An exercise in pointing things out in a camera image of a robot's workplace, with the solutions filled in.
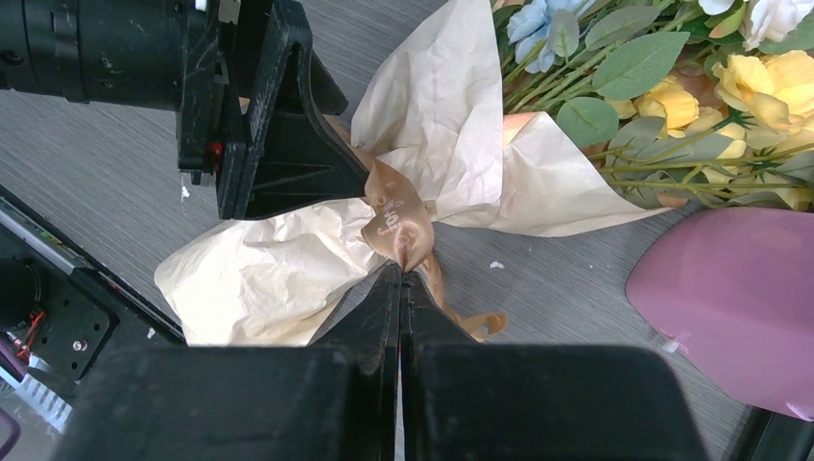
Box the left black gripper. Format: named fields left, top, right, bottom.
left=1, top=1, right=254, bottom=219

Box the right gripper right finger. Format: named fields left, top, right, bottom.
left=400, top=274, right=707, bottom=460

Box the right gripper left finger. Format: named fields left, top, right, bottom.
left=54, top=265, right=402, bottom=460

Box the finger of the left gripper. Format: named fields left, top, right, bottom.
left=219, top=1, right=369, bottom=220

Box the paper flower bouquet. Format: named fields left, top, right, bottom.
left=155, top=1, right=813, bottom=346

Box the pink plastic box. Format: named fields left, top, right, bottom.
left=626, top=207, right=813, bottom=422

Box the black poker chip case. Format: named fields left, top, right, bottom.
left=730, top=408, right=813, bottom=461

